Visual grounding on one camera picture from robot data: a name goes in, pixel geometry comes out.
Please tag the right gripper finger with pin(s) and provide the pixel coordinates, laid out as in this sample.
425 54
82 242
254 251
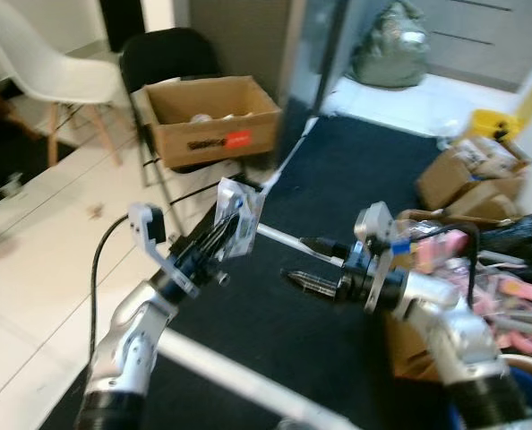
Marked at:
330 247
318 285

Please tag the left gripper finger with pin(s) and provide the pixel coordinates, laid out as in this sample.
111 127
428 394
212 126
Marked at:
214 235
225 249

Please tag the white plastic package blue print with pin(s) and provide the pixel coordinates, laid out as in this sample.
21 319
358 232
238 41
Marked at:
248 215

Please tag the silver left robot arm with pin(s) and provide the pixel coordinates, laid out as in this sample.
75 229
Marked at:
127 345

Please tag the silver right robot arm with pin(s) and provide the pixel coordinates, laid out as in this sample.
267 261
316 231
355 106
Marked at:
454 331

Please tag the yellow plastic bin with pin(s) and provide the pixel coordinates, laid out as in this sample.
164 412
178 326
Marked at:
494 125

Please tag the long white floor tape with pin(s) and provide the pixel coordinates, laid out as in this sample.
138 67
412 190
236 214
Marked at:
293 242

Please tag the open cardboard box red label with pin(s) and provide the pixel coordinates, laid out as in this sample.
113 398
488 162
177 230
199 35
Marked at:
212 143

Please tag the brown crumpled paper scrap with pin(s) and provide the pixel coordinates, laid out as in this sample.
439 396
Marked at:
96 211

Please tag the plain brown cardboard box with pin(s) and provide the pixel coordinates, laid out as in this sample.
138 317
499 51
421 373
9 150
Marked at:
454 184

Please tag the pink plastic packaging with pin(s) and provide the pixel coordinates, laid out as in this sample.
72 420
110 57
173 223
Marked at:
508 296

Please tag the black plastic bag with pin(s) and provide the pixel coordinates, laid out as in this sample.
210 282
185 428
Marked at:
517 237

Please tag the black folding chair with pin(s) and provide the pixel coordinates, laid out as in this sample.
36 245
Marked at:
167 58

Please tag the grey door panel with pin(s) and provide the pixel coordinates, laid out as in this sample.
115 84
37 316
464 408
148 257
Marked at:
239 36

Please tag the grey-green plastic bag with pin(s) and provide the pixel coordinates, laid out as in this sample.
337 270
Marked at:
391 49

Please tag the black floor mat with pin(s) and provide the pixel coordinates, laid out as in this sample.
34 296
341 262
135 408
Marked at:
15 152

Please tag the white chair wooden legs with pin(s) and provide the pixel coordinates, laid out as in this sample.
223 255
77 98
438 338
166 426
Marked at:
42 67

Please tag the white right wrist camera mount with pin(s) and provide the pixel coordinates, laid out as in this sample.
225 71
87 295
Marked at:
373 224

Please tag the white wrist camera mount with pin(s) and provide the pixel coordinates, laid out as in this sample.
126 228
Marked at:
142 224
373 224

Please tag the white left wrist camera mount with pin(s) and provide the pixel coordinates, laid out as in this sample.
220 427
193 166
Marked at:
142 224

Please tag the metal door frame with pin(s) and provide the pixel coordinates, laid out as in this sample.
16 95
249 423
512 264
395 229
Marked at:
315 54

